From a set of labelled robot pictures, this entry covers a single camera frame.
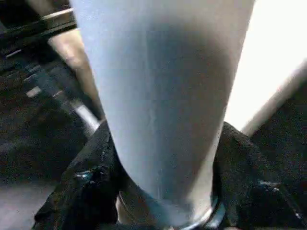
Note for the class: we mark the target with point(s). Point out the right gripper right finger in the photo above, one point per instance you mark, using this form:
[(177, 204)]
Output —
[(254, 187)]

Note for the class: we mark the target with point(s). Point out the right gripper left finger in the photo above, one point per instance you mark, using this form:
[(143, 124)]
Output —
[(91, 182)]

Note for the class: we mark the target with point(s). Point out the white plastic table leg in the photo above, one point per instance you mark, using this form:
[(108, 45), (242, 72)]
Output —
[(163, 95)]

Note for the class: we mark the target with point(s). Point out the white plastic table top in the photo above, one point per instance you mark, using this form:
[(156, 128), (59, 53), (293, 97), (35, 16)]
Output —
[(271, 60)]

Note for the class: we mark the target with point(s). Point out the black work mat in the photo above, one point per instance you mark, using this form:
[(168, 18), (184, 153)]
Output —
[(36, 134)]

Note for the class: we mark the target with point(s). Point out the black folding table frame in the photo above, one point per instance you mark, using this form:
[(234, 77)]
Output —
[(38, 24)]

